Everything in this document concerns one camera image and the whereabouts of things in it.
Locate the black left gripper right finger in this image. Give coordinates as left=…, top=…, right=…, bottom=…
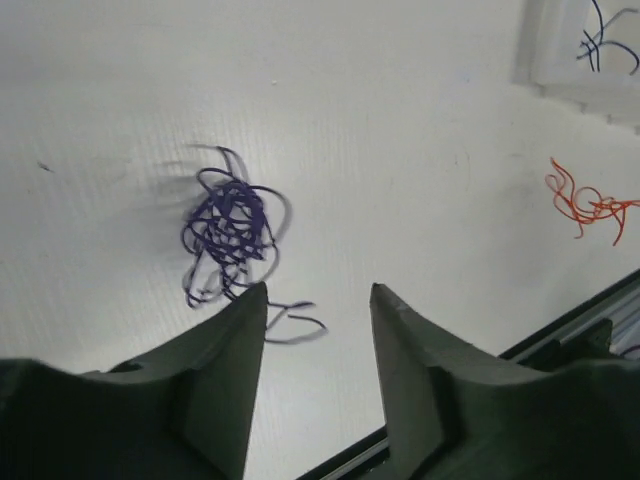
left=370, top=284, right=639, bottom=479

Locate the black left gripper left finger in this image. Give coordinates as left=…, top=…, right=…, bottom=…
left=1, top=283, right=268, bottom=479

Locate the red wire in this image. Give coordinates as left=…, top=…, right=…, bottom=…
left=544, top=156, right=640, bottom=247

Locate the white compartment tray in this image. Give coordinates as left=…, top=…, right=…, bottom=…
left=513, top=1, right=639, bottom=134

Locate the dark blue wire in tray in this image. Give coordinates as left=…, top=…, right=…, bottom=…
left=576, top=0, right=640, bottom=77

